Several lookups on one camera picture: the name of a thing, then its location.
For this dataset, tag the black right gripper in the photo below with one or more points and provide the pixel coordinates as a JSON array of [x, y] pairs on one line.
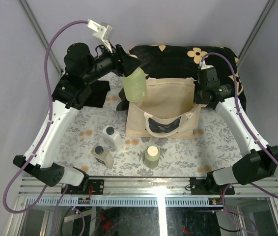
[[196, 99]]

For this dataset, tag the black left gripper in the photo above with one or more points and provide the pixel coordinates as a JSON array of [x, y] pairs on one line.
[[121, 60]]

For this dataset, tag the green liquid bottle black cap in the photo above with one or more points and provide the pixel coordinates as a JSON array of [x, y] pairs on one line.
[[135, 86]]

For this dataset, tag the beige canvas tote bag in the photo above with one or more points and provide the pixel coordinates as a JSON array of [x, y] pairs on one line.
[[168, 110]]

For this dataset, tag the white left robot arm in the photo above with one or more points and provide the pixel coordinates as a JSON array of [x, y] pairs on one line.
[[81, 70]]

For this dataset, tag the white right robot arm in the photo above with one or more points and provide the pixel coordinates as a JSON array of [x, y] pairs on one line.
[[258, 157]]

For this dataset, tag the black floral plush pillow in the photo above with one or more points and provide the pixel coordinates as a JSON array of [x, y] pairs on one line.
[[166, 61]]

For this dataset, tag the white bottle black cap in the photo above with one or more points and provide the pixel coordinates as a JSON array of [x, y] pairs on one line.
[[113, 138]]

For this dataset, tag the green bottle cream cap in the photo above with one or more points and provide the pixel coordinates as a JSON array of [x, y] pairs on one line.
[[152, 157]]

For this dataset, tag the floral table cloth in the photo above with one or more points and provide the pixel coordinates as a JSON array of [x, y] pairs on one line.
[[212, 145]]

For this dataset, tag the clear beige bottle black cap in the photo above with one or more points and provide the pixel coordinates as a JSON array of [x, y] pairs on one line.
[[103, 156]]

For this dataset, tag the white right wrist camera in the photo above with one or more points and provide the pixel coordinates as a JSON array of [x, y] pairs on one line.
[[203, 65]]

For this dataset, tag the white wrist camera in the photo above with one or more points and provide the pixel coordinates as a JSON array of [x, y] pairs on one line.
[[102, 32], [203, 65]]

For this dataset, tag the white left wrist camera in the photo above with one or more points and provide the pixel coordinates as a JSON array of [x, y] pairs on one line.
[[102, 32]]

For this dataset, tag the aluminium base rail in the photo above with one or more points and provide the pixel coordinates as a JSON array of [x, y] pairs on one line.
[[142, 191]]

